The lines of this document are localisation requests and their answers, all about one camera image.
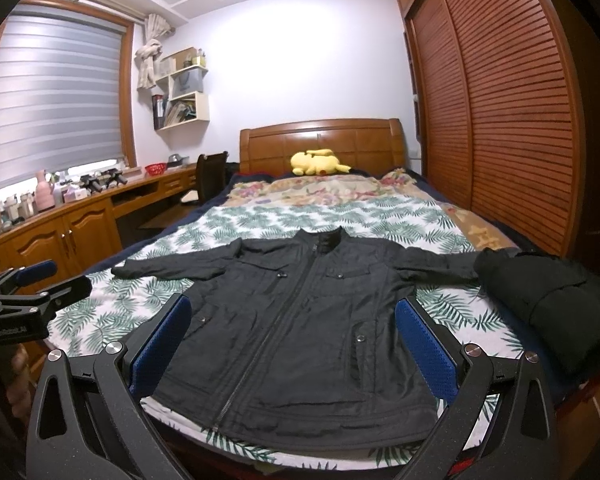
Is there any black zip jacket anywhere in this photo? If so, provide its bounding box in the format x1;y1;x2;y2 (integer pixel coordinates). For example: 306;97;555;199
114;229;477;451

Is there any person left hand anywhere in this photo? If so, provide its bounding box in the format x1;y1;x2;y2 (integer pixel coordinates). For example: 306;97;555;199
4;344;32;422

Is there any palm leaf print bedspread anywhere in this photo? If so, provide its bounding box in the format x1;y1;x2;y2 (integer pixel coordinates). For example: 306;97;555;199
50;195;522;471

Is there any wooden desk cabinet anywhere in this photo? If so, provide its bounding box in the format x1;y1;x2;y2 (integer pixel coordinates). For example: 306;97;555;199
0;165;196;294

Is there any pink vase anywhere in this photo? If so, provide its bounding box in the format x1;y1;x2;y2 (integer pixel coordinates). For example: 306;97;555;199
34;170;55;212

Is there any spare black gripper on desk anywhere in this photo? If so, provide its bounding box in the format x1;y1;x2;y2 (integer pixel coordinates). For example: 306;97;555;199
79;168;128;194

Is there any folded black garment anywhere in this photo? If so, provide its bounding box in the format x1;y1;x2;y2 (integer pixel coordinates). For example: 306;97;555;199
475;249;600;367

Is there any red basket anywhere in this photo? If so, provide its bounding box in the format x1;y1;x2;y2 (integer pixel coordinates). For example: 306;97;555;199
145;162;168;177

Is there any grey zebra window blind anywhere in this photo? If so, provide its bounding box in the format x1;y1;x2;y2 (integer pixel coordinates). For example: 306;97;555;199
0;4;124;190

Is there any brown patterned blanket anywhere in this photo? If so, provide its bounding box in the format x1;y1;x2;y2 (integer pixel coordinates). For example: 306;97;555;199
439;202;519;250

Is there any dark desk chair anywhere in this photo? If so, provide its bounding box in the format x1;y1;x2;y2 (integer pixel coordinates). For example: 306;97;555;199
181;151;228;206

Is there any floral quilt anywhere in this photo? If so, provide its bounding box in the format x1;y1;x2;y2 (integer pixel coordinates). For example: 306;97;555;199
224;168;431;207

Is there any tied beige curtain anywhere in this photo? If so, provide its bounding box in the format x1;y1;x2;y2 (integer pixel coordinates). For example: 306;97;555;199
135;13;174;90

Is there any wooden louvered wardrobe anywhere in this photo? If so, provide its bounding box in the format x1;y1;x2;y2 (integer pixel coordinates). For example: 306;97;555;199
398;0;585;257

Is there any yellow plush toy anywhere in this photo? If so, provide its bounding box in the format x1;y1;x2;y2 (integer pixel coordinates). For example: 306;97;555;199
290;148;351;177

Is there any wooden headboard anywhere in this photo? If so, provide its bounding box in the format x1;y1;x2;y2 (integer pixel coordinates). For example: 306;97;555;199
239;118;406;177

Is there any white wall shelf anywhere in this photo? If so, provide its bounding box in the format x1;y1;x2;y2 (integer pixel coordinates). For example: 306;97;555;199
151;47;210;132

